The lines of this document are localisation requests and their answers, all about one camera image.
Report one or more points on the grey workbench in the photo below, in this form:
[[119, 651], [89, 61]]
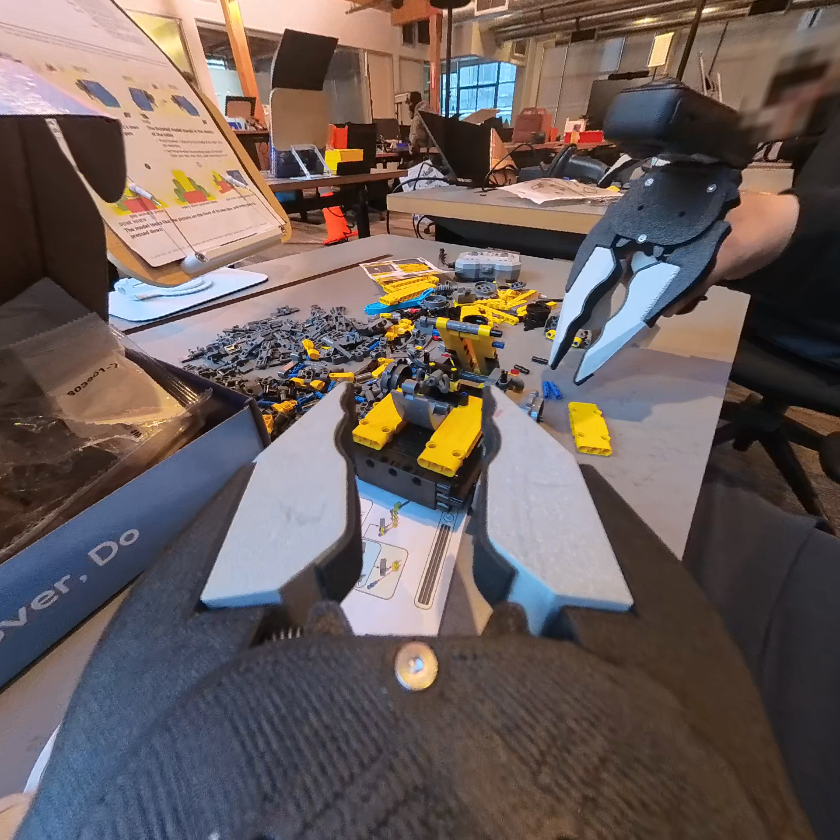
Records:
[[499, 216]]

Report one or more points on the black monitor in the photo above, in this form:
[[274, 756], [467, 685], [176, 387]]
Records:
[[459, 148]]

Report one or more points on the dark blue robot kit box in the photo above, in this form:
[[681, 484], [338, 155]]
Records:
[[98, 558]]

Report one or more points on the grey toy connector block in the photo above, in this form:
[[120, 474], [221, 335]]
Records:
[[535, 407]]

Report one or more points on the grey toy plate with blue pins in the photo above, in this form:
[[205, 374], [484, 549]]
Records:
[[553, 328]]

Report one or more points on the yellow toy vehicle model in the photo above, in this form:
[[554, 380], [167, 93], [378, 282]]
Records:
[[446, 439]]

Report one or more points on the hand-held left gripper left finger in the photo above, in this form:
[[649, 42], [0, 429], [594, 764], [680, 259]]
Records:
[[282, 525]]

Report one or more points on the grey toy hub block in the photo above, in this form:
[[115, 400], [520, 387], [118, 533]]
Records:
[[489, 266]]

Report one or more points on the black chair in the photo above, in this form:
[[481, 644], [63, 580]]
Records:
[[787, 407]]

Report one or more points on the grey desk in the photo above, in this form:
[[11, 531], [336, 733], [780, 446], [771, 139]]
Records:
[[669, 407]]

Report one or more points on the person's right hand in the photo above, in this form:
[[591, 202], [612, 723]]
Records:
[[692, 300]]

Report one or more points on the orange traffic cone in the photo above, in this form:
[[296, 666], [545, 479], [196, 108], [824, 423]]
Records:
[[338, 226]]

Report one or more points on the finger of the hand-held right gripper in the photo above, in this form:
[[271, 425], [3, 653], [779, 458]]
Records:
[[587, 289], [640, 302]]

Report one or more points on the printed paper sheet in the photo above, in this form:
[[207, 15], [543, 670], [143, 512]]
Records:
[[564, 190]]

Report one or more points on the blue curved toy panel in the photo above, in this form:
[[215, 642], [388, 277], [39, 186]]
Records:
[[380, 307]]

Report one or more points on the grey toy wheel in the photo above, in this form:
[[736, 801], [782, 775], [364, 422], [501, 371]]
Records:
[[434, 303], [486, 289]]

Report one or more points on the tan cardboard box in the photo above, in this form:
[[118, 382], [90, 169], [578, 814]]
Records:
[[164, 131]]

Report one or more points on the yellow storage bin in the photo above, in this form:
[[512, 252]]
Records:
[[344, 157]]

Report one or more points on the white instruction booklet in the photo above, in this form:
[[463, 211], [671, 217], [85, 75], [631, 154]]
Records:
[[407, 558]]

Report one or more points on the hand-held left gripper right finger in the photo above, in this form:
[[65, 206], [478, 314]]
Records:
[[551, 525]]

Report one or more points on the long yellow holed toy block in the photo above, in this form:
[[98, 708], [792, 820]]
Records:
[[590, 430]]

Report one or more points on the pile of small toy parts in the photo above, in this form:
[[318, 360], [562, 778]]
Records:
[[282, 341]]

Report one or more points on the clear plastic bag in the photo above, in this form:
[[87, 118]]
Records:
[[85, 407]]

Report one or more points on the white monitor stand base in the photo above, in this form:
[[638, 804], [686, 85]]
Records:
[[216, 289]]

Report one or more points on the black spoked toy wheel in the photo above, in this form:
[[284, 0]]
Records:
[[541, 315]]

